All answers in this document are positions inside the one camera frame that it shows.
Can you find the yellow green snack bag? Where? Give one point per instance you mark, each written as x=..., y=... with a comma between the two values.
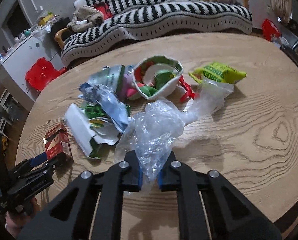
x=218, y=72

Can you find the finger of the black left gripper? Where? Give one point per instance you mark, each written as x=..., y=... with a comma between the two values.
x=35, y=166

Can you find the red plastic stool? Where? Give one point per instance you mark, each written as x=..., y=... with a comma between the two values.
x=42, y=73

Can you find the brown plush toy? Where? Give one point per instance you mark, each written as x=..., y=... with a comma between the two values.
x=85, y=17

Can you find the clear plastic bag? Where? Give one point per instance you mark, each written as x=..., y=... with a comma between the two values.
x=152, y=133

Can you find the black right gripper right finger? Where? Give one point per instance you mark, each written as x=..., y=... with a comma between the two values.
x=210, y=207

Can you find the person's left hand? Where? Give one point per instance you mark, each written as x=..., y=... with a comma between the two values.
x=15, y=223

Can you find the paper noodle bowl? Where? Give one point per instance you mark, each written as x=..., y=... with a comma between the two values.
x=156, y=76

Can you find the silver green cigarette carton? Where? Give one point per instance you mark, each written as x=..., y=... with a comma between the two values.
x=115, y=77

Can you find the black white striped sofa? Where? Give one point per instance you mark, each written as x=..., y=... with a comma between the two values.
x=140, y=20

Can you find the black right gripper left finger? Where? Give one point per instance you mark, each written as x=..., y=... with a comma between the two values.
x=90, y=207

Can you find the blue white wrapper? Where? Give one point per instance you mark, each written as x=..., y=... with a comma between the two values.
x=109, y=103

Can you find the white green carton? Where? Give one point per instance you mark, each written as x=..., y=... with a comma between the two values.
x=90, y=134

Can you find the pink purple toy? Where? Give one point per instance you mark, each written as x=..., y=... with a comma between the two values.
x=127, y=89

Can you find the red cigarette box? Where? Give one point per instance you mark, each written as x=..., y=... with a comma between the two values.
x=56, y=142

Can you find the red plastic wrapper strip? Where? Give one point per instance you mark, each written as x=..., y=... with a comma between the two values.
x=189, y=94

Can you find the white cabinet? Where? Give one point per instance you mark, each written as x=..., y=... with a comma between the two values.
x=19, y=60

